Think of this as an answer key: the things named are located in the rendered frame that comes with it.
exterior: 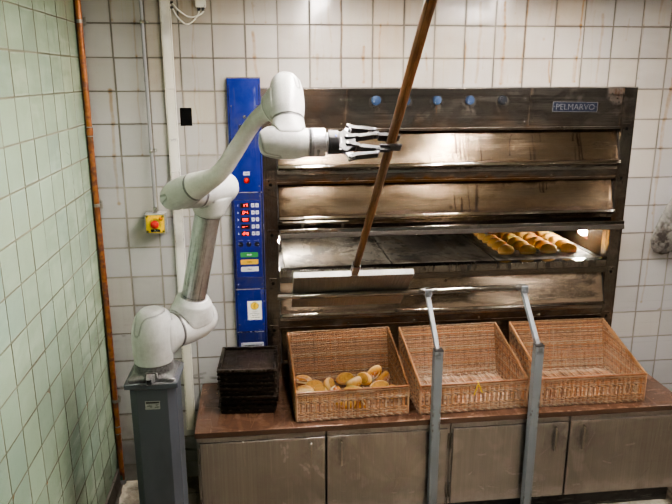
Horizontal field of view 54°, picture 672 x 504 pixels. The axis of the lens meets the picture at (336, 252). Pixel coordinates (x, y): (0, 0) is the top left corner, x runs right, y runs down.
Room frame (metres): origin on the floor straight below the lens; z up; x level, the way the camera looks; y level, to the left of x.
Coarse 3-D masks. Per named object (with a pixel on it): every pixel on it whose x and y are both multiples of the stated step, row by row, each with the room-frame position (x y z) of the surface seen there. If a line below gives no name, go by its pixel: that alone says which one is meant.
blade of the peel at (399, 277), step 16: (304, 272) 2.87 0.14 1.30; (320, 272) 2.88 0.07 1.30; (336, 272) 2.88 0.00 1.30; (368, 272) 2.90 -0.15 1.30; (384, 272) 2.90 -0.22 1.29; (400, 272) 2.91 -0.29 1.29; (304, 288) 2.94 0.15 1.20; (320, 288) 2.96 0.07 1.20; (336, 288) 2.97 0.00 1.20; (352, 288) 2.99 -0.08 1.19; (368, 288) 3.00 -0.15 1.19; (384, 288) 3.02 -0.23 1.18; (400, 288) 3.03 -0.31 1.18; (304, 304) 3.10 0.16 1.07; (320, 304) 3.11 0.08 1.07; (336, 304) 3.13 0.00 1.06; (352, 304) 3.14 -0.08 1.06; (368, 304) 3.16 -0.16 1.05
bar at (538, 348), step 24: (432, 288) 3.04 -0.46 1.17; (456, 288) 3.05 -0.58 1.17; (480, 288) 3.06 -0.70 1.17; (504, 288) 3.07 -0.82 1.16; (528, 288) 3.09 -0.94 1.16; (432, 312) 2.96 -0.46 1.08; (528, 312) 3.00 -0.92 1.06; (432, 336) 2.89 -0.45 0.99; (432, 360) 2.84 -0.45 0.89; (432, 384) 2.82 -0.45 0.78; (432, 408) 2.80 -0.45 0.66; (528, 408) 2.89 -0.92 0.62; (432, 432) 2.80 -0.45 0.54; (528, 432) 2.87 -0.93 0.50; (432, 456) 2.80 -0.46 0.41; (528, 456) 2.86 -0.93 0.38; (432, 480) 2.80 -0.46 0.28; (528, 480) 2.86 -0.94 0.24
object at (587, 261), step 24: (384, 264) 3.43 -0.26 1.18; (408, 264) 3.43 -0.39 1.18; (432, 264) 3.43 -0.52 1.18; (456, 264) 3.43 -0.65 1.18; (480, 264) 3.44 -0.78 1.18; (504, 264) 3.46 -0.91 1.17; (528, 264) 3.48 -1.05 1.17; (552, 264) 3.49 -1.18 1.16; (576, 264) 3.51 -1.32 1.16; (600, 264) 3.52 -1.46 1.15
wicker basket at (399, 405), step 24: (288, 336) 3.24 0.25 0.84; (312, 336) 3.29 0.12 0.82; (336, 336) 3.31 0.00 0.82; (360, 336) 3.33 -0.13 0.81; (384, 336) 3.35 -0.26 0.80; (288, 360) 3.24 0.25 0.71; (312, 360) 3.26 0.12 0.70; (336, 360) 3.28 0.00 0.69; (360, 360) 3.29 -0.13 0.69; (384, 360) 3.31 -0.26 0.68; (336, 384) 3.20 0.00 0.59; (408, 384) 2.91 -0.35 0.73; (312, 408) 2.94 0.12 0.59; (336, 408) 2.94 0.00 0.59; (360, 408) 2.87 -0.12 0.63; (384, 408) 2.88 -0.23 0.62; (408, 408) 2.90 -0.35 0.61
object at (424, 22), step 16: (432, 0) 1.68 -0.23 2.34; (432, 16) 1.73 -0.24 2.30; (416, 32) 1.78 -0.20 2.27; (416, 48) 1.81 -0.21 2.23; (416, 64) 1.85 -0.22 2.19; (400, 96) 1.96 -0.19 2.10; (400, 112) 2.00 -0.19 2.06; (384, 160) 2.19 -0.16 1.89; (384, 176) 2.27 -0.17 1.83; (368, 208) 2.45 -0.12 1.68; (368, 224) 2.52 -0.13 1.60
